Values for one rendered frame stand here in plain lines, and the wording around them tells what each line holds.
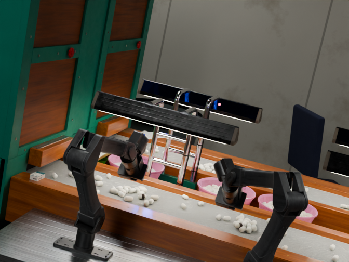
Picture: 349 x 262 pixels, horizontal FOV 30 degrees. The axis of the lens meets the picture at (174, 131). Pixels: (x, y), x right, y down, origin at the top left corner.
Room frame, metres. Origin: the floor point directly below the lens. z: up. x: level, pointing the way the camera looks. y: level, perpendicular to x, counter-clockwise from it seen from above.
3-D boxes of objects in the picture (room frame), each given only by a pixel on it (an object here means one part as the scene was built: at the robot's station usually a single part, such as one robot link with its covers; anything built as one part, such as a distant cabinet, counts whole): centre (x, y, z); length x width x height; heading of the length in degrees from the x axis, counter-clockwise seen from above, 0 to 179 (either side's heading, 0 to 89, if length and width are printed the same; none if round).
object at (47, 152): (2.65, 0.49, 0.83); 0.30 x 0.06 x 0.07; 165
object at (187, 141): (2.68, 0.03, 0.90); 0.20 x 0.19 x 0.45; 75
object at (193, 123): (2.60, 0.05, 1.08); 0.62 x 0.08 x 0.07; 75
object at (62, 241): (2.08, 0.23, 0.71); 0.20 x 0.07 x 0.08; 79
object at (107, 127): (3.31, 0.32, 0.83); 0.30 x 0.06 x 0.07; 165
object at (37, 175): (2.44, 0.49, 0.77); 0.06 x 0.04 x 0.02; 165
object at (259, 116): (3.14, -0.09, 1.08); 0.62 x 0.08 x 0.07; 75
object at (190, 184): (3.06, -0.08, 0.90); 0.20 x 0.19 x 0.45; 75
